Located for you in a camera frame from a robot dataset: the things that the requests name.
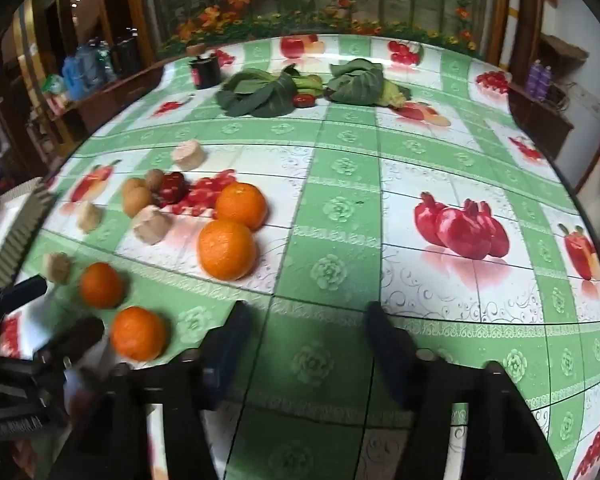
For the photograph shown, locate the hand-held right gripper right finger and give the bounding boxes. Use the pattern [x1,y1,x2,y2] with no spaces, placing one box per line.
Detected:
[365,301,566,480]

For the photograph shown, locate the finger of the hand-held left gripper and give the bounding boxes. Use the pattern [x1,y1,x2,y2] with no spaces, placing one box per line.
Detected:
[37,316,106,362]
[0,276,49,312]

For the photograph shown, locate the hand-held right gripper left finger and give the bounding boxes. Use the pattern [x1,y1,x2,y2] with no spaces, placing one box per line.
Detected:
[50,301,255,480]

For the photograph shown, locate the orange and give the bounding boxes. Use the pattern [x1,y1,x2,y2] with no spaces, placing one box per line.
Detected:
[110,307,169,363]
[197,219,257,281]
[79,262,127,310]
[215,182,269,231]

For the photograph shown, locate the white box with striped rim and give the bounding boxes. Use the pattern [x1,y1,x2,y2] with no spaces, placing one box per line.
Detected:
[0,177,57,292]

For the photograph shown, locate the green checked fruit-print tablecloth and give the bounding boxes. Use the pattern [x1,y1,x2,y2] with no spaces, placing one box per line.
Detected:
[0,32,600,480]

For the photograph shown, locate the dark red plum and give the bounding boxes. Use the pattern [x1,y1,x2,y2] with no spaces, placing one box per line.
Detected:
[160,171,189,205]

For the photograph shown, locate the green packet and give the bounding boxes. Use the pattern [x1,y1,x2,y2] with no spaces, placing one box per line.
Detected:
[42,75,71,107]

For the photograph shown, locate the blue thermos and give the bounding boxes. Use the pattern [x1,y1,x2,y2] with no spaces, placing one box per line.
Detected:
[61,56,87,101]

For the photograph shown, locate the wooden sideboard cabinet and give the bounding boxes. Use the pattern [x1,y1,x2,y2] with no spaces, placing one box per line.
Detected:
[30,57,181,161]

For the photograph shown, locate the grey-blue thermos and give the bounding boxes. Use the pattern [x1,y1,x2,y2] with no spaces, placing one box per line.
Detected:
[76,42,106,88]

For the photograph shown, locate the black kettle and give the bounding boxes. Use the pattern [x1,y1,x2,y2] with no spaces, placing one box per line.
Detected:
[111,35,143,79]

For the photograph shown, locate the dark leafy greens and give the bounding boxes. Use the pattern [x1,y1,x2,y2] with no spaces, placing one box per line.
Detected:
[215,66,301,118]

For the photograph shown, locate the corn cob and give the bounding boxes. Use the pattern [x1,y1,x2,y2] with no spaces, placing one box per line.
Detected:
[377,82,412,109]

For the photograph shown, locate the green cabbage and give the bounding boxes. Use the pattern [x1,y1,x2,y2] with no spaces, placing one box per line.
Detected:
[326,59,386,107]

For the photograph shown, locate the green pepper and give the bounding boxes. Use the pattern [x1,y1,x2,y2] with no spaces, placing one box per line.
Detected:
[293,74,326,96]

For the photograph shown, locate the flower and bamboo mural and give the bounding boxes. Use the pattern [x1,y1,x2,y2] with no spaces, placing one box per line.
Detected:
[140,0,506,57]

